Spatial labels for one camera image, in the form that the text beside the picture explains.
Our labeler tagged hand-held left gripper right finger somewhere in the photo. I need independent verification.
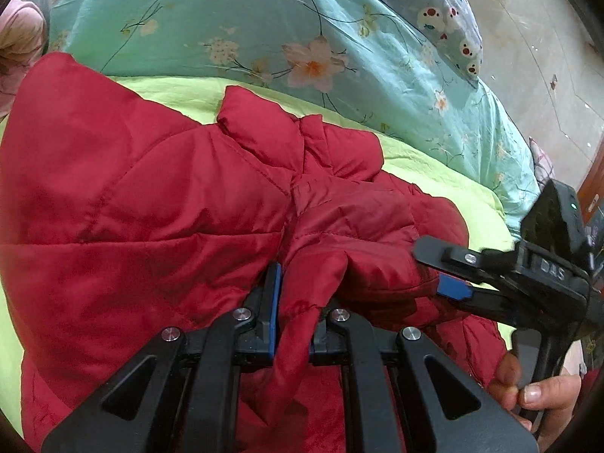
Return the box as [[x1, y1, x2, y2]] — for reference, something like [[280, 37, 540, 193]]
[[308, 298, 539, 453]]

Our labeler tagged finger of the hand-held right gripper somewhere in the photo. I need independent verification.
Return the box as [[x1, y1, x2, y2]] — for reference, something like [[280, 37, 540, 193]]
[[436, 276, 520, 329], [413, 236, 521, 285]]

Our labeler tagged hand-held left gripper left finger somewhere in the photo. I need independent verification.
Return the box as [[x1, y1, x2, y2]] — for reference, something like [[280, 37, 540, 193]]
[[42, 263, 283, 453]]

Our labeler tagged red quilted jacket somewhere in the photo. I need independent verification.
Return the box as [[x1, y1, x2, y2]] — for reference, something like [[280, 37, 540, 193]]
[[0, 52, 522, 453]]

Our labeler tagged person's right hand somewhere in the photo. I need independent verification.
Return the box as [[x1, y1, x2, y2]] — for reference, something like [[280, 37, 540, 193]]
[[488, 351, 583, 453]]

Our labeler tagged brown wooden furniture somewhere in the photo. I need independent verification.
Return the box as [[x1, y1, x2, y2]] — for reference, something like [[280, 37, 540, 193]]
[[578, 142, 604, 227]]

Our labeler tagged lime green blanket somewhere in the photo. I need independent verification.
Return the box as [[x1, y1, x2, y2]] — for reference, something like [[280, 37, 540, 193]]
[[0, 75, 517, 388]]

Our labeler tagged plaid cloth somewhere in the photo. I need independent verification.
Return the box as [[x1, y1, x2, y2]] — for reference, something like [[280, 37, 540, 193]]
[[528, 137, 555, 190]]

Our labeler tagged bear print pillow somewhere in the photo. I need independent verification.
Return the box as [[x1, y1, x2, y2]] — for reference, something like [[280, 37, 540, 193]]
[[337, 0, 484, 81]]

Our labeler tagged teal floral quilt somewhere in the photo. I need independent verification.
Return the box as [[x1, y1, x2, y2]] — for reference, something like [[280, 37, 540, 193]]
[[9, 0, 541, 227]]

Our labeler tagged pink quilt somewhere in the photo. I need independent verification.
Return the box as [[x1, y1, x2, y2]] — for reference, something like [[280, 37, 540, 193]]
[[0, 0, 48, 119]]

